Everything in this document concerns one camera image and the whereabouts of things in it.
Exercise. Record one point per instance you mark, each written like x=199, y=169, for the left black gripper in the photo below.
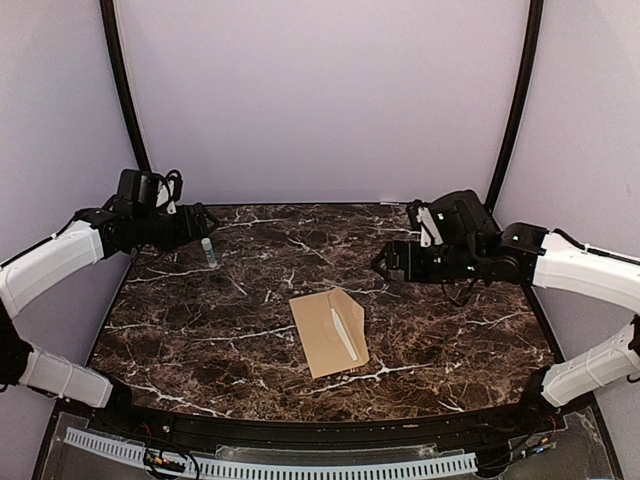
x=188, y=233

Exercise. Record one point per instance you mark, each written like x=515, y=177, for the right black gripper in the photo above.
x=413, y=272

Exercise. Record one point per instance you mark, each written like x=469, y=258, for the white green glue stick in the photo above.
x=209, y=252

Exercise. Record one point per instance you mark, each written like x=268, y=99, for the brown paper envelope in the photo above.
x=324, y=351

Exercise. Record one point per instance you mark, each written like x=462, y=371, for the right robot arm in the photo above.
x=460, y=240

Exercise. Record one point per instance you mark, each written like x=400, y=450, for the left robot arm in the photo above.
x=144, y=211

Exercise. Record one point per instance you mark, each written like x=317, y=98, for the black front table rail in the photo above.
x=211, y=406

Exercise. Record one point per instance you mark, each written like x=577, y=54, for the white slotted cable duct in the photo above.
x=227, y=462

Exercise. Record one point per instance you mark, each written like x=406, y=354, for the right black corner post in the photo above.
x=516, y=111

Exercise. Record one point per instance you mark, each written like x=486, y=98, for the black corner post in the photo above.
x=121, y=81
x=516, y=111

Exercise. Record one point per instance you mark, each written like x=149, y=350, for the left black corner post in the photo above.
x=121, y=81

